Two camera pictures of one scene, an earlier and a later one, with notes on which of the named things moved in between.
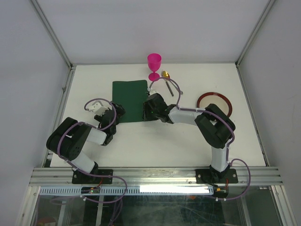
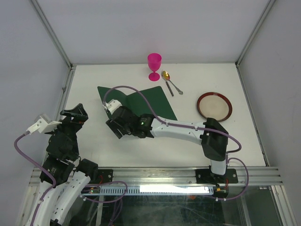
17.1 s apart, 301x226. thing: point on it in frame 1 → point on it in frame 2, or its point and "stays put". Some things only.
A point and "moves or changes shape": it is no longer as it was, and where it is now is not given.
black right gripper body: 149,114 → 115,128
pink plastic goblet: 154,60 stays put
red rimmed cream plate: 217,99 stays put
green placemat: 130,95 moves or changes shape
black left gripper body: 120,112 → 72,127
